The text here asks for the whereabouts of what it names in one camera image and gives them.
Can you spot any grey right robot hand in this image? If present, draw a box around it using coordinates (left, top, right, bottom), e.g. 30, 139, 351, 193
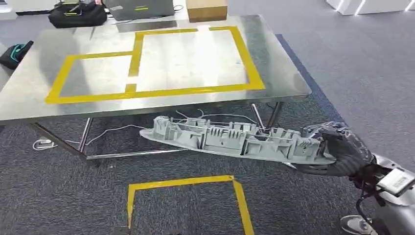
292, 121, 377, 178

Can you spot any long grey ribbed plastic part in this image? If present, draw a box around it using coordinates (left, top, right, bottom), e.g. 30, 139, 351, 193
139, 116, 337, 166

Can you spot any grey white shoe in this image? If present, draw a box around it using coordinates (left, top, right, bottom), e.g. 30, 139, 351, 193
339, 214, 379, 235

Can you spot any steel bench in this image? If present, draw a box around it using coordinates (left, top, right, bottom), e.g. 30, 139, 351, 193
0, 14, 313, 167

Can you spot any yellow tape on bench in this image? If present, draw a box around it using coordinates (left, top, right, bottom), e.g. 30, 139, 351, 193
45, 25, 267, 105

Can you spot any yellow tape on carpet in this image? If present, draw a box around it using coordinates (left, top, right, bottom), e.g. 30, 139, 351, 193
126, 175, 255, 235

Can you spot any cardboard box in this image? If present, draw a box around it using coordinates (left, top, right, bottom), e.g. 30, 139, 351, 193
185, 0, 229, 24

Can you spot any grey laptop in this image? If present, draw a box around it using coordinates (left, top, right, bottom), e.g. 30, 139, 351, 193
103, 0, 176, 22

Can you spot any black bag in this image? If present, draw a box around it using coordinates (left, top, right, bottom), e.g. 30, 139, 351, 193
47, 0, 108, 29

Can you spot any black pouch with teal trim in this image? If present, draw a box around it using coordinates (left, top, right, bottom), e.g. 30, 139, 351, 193
0, 40, 35, 71

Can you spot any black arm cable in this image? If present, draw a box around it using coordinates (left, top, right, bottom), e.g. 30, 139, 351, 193
355, 189, 388, 229

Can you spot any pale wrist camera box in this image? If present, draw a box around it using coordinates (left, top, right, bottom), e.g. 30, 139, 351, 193
376, 167, 415, 197

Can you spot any white floor cable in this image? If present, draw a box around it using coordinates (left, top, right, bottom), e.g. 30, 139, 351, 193
32, 108, 260, 152

